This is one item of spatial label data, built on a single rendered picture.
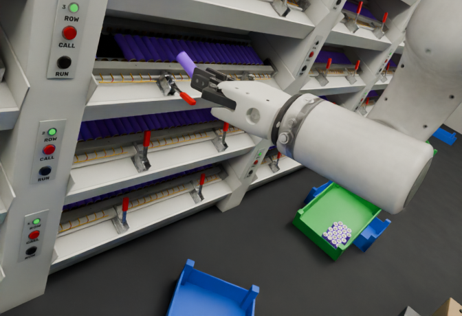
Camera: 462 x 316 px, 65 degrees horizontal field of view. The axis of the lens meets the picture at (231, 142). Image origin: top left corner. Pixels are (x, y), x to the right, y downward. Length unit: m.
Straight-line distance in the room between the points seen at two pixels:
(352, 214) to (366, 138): 1.12
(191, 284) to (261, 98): 0.68
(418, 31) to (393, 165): 0.13
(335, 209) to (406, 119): 1.03
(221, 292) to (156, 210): 0.28
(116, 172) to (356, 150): 0.53
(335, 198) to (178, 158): 0.82
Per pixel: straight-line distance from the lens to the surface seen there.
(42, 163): 0.65
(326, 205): 1.50
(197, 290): 1.02
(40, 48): 0.54
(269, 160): 1.45
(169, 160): 0.88
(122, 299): 0.96
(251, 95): 0.45
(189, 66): 0.57
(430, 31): 0.39
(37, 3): 0.52
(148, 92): 0.70
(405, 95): 0.50
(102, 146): 0.79
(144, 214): 1.00
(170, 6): 0.63
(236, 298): 1.04
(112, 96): 0.65
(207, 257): 1.11
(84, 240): 0.91
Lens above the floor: 0.78
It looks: 27 degrees down
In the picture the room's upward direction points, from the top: 25 degrees clockwise
